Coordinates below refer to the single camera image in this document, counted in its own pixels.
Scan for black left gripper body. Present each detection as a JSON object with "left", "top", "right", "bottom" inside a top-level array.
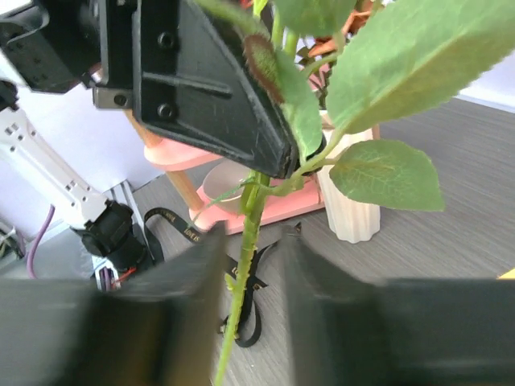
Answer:
[{"left": 1, "top": 1, "right": 137, "bottom": 109}]

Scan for light pink peony stem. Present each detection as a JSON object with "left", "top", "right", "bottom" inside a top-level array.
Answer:
[{"left": 200, "top": 1, "right": 514, "bottom": 384}]

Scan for black ribbon gold lettering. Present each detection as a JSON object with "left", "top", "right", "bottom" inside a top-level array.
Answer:
[{"left": 142, "top": 207, "right": 303, "bottom": 349}]

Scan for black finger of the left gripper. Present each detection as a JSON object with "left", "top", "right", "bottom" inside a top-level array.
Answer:
[{"left": 133, "top": 1, "right": 299, "bottom": 179}]

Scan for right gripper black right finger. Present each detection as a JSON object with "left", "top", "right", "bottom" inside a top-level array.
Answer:
[{"left": 281, "top": 227, "right": 514, "bottom": 385}]

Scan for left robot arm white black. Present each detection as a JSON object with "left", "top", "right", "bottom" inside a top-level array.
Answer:
[{"left": 1, "top": 1, "right": 300, "bottom": 270}]

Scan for brown rose stem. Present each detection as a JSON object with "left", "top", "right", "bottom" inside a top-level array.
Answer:
[{"left": 296, "top": 1, "right": 379, "bottom": 109}]

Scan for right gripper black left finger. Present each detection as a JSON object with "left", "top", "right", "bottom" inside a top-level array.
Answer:
[{"left": 1, "top": 222, "right": 226, "bottom": 385}]

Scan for pink wooden tiered shelf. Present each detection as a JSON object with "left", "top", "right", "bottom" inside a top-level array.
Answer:
[{"left": 125, "top": 110, "right": 381, "bottom": 244}]

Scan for white ribbed ceramic vase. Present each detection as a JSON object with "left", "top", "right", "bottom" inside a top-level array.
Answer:
[{"left": 317, "top": 109, "right": 381, "bottom": 244}]

